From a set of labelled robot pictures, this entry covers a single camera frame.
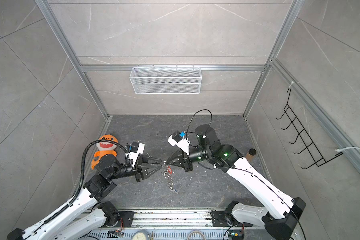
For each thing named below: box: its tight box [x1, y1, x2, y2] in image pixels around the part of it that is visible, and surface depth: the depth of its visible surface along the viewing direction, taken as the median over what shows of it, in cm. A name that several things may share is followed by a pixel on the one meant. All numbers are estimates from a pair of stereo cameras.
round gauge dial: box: [131, 230, 150, 240], surface depth 67 cm
